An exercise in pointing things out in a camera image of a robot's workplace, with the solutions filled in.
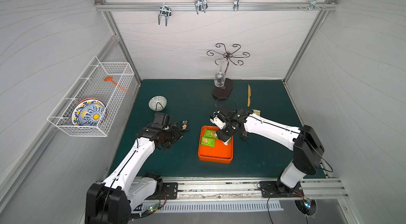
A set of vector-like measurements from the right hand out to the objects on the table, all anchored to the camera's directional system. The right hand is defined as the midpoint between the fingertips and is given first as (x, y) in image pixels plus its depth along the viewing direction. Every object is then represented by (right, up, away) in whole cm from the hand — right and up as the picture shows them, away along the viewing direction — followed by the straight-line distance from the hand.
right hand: (221, 133), depth 84 cm
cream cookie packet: (+25, +9, +18) cm, 32 cm away
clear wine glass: (0, +31, +9) cm, 32 cm away
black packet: (+14, -3, +7) cm, 16 cm away
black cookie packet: (-22, +1, +12) cm, 25 cm away
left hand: (-22, -1, -3) cm, 22 cm away
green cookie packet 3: (+2, -2, -9) cm, 9 cm away
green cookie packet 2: (-7, -6, +5) cm, 10 cm away
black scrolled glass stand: (+5, +23, +31) cm, 39 cm away
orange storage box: (0, -13, +4) cm, 13 cm away
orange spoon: (-57, +28, -5) cm, 64 cm away
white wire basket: (-60, +24, -11) cm, 66 cm away
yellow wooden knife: (+22, +20, +27) cm, 41 cm away
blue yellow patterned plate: (-55, +14, -22) cm, 61 cm away
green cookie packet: (-6, -2, +7) cm, 10 cm away
